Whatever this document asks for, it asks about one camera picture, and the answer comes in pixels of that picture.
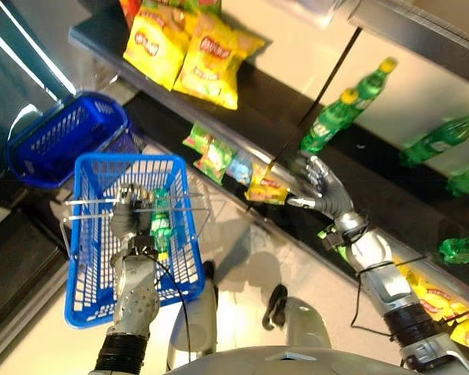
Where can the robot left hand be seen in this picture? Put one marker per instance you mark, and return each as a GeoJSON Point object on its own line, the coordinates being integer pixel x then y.
{"type": "Point", "coordinates": [127, 222]}

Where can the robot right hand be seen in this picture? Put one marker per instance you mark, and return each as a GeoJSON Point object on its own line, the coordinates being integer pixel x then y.
{"type": "Point", "coordinates": [334, 195]}

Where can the bright blue plastic shopping basket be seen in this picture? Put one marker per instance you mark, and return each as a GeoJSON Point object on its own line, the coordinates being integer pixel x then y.
{"type": "Point", "coordinates": [97, 269]}

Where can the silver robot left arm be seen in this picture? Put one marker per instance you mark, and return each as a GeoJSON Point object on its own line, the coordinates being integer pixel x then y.
{"type": "Point", "coordinates": [137, 297]}

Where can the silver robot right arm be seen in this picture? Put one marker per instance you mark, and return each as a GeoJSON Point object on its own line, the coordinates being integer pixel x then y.
{"type": "Point", "coordinates": [387, 281]}

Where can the dark blue plastic shopping basket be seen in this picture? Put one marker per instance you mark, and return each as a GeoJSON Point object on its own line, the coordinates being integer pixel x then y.
{"type": "Point", "coordinates": [62, 136]}

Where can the yellow red snack packet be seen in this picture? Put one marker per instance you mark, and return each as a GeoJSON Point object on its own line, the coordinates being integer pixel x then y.
{"type": "Point", "coordinates": [266, 191]}

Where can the blue snack packet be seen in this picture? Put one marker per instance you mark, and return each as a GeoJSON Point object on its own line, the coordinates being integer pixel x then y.
{"type": "Point", "coordinates": [240, 168]}

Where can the green snack packet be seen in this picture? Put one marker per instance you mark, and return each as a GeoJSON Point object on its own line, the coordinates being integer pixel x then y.
{"type": "Point", "coordinates": [197, 138]}
{"type": "Point", "coordinates": [215, 160]}

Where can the dark shop shelf unit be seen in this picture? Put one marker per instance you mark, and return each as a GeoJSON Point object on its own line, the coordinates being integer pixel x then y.
{"type": "Point", "coordinates": [266, 101]}

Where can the dark low cabinet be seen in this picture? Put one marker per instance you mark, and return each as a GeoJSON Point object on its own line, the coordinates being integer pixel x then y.
{"type": "Point", "coordinates": [15, 269]}

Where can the silver robot left leg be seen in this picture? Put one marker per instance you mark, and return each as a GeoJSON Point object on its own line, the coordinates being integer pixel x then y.
{"type": "Point", "coordinates": [195, 324]}

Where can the silver robot leg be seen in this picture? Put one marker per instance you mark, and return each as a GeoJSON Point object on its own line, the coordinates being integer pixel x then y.
{"type": "Point", "coordinates": [305, 324]}
{"type": "Point", "coordinates": [195, 324]}

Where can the silver robot right leg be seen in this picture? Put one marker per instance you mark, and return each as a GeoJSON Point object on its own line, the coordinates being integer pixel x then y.
{"type": "Point", "coordinates": [305, 324]}

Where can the silver robot torso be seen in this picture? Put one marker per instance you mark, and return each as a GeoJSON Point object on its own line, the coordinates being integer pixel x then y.
{"type": "Point", "coordinates": [289, 361]}

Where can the yellow chips bag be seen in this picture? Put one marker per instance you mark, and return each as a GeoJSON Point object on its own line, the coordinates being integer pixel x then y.
{"type": "Point", "coordinates": [156, 47]}
{"type": "Point", "coordinates": [211, 62]}

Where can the red orange snack bag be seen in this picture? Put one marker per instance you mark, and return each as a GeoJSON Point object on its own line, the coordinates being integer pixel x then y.
{"type": "Point", "coordinates": [129, 9]}

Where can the red green snack bag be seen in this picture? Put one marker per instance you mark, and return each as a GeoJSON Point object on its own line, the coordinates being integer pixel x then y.
{"type": "Point", "coordinates": [209, 4]}

